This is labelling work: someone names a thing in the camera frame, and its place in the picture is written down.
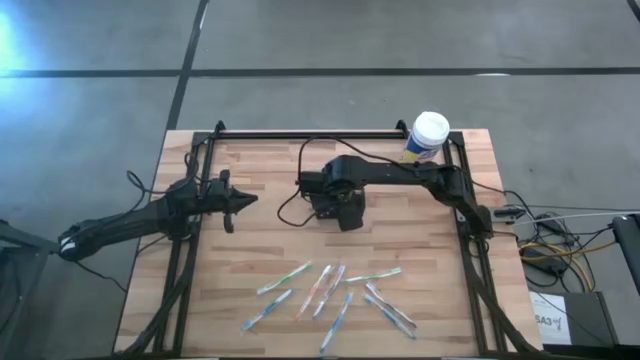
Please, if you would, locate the black aluminium frame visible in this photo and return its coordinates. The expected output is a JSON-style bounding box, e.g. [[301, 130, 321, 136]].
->
[[113, 119, 547, 359]]

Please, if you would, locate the black cylinder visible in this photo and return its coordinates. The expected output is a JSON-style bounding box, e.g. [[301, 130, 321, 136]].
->
[[610, 213, 640, 297]]

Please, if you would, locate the orange toothbrush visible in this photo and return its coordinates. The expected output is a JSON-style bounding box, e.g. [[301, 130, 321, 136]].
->
[[293, 264, 335, 322]]

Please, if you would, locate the black metal stand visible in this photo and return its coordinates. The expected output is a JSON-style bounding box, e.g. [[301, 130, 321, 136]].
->
[[0, 218, 82, 360]]

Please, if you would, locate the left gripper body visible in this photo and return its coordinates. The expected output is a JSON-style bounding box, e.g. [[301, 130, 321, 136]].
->
[[202, 168, 236, 235]]

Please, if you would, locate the purple toothbrush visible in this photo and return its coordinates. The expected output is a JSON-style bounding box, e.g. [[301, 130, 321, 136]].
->
[[312, 264, 347, 320]]

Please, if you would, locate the red toothbrush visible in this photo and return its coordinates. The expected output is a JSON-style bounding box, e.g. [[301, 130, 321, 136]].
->
[[364, 281, 419, 331]]

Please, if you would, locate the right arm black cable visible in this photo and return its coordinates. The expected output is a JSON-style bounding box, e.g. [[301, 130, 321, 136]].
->
[[276, 135, 421, 229]]

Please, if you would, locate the black floor box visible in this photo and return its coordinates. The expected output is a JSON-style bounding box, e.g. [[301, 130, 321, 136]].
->
[[528, 290, 621, 347]]

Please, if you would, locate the black power brick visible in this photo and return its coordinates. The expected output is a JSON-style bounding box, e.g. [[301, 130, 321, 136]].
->
[[520, 248, 569, 276]]

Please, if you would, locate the white paper label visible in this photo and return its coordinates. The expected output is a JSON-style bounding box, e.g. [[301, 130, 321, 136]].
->
[[528, 291, 573, 346]]

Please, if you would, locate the yellow floor cable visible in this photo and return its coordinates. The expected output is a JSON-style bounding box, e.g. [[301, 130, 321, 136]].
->
[[518, 240, 617, 294]]

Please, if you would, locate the thin white rod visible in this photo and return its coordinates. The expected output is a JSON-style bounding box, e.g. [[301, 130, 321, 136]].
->
[[512, 209, 640, 227]]

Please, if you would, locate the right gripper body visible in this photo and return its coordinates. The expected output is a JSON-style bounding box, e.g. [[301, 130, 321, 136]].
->
[[335, 189, 367, 233]]

